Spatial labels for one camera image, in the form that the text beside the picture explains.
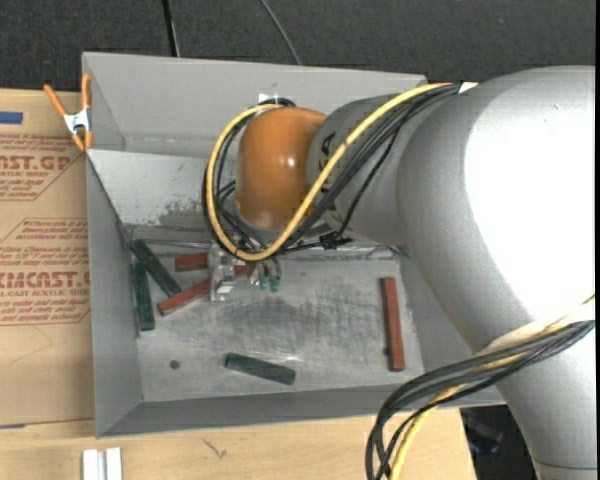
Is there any brown cardboard board red print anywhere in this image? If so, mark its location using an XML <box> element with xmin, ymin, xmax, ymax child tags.
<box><xmin>0</xmin><ymin>86</ymin><xmax>98</xmax><ymax>430</ymax></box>

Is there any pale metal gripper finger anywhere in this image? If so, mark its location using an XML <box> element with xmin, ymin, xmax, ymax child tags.
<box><xmin>209</xmin><ymin>271</ymin><xmax>238</xmax><ymax>303</ymax></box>
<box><xmin>208</xmin><ymin>246</ymin><xmax>238</xmax><ymax>275</ymax></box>

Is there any grey metal bin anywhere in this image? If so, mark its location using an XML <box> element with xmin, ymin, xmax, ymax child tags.
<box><xmin>81</xmin><ymin>51</ymin><xmax>507</xmax><ymax>440</ymax></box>

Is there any dark green flat block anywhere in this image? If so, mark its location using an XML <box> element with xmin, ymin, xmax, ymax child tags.
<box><xmin>132</xmin><ymin>261</ymin><xmax>157</xmax><ymax>332</ymax></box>
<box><xmin>223</xmin><ymin>352</ymin><xmax>297</xmax><ymax>386</ymax></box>
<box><xmin>129</xmin><ymin>238</ymin><xmax>183</xmax><ymax>298</ymax></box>

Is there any red-brown flat block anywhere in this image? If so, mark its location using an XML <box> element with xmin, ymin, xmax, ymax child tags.
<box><xmin>378</xmin><ymin>276</ymin><xmax>407</xmax><ymax>373</ymax></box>
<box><xmin>174</xmin><ymin>253</ymin><xmax>248</xmax><ymax>276</ymax></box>
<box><xmin>156</xmin><ymin>278</ymin><xmax>214</xmax><ymax>317</ymax></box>

